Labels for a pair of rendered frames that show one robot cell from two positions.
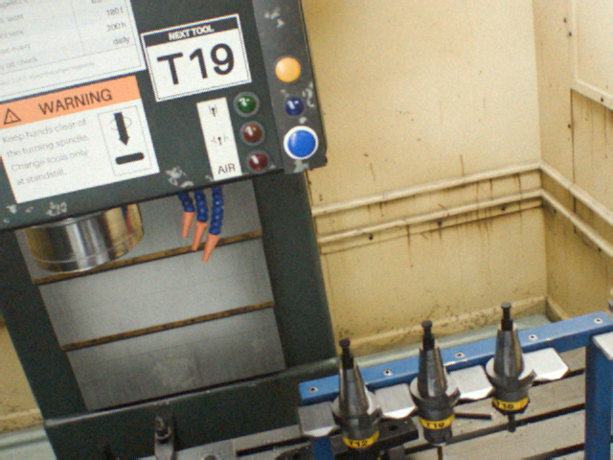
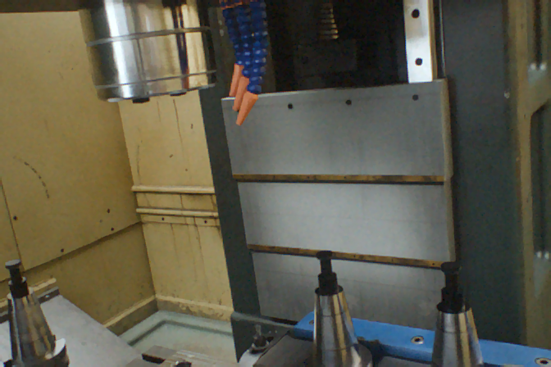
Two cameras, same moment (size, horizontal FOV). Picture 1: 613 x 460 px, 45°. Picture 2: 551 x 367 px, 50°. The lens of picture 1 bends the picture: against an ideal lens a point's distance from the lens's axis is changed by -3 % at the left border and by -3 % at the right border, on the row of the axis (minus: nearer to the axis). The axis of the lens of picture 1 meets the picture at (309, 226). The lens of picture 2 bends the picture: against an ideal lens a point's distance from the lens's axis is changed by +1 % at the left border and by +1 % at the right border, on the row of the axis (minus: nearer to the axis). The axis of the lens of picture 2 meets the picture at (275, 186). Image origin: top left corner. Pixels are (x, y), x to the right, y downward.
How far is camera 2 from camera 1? 0.64 m
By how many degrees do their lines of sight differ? 38
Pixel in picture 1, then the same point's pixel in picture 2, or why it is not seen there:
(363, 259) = not seen: outside the picture
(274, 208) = (472, 158)
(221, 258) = (399, 197)
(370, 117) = not seen: outside the picture
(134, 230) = (177, 72)
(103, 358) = (280, 269)
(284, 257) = (476, 219)
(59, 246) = (97, 68)
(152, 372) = not seen: hidden behind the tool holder
